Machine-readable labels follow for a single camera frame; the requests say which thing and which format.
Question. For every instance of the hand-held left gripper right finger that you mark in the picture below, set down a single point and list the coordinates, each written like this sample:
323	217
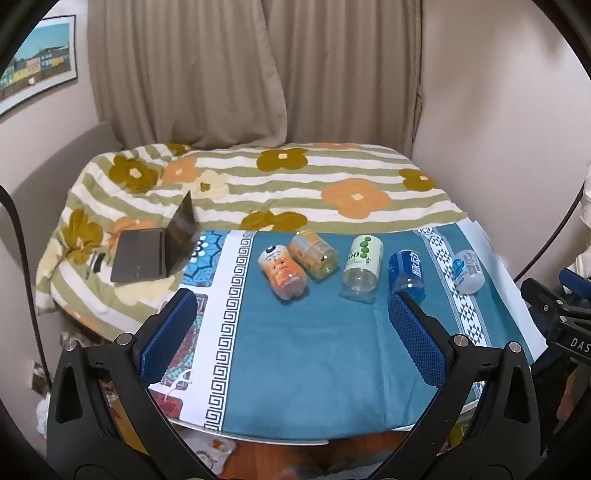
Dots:
415	341

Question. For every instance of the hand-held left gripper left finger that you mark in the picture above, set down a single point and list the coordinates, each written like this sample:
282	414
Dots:
168	337

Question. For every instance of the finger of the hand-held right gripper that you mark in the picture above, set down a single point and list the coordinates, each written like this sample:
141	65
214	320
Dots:
540	295
573	280

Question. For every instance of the person's right forearm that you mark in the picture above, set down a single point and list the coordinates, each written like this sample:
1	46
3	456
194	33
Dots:
570	392

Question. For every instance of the blue label plastic cup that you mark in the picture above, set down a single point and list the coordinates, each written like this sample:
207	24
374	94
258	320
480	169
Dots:
406	270

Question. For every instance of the green dotted plastic cup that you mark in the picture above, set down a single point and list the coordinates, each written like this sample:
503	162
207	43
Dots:
362	258

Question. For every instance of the orange label plastic cup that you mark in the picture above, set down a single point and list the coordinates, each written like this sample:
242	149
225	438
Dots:
281	272

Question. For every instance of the yellow label plastic cup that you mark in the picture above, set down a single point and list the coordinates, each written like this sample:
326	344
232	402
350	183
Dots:
314	254

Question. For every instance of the white cloth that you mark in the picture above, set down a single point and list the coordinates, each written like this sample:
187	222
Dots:
584	230

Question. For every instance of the grey laptop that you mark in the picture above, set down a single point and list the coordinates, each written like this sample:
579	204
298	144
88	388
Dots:
152	249

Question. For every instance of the blue patterned tablecloth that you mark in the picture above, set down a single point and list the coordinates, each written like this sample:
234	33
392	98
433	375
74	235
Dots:
314	369

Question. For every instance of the floral striped blanket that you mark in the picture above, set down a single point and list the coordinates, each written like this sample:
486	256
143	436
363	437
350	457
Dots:
300	184

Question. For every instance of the beige curtain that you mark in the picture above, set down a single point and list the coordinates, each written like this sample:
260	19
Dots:
231	69

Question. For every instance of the framed wall poster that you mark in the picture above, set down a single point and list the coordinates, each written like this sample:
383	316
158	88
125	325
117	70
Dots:
41	60

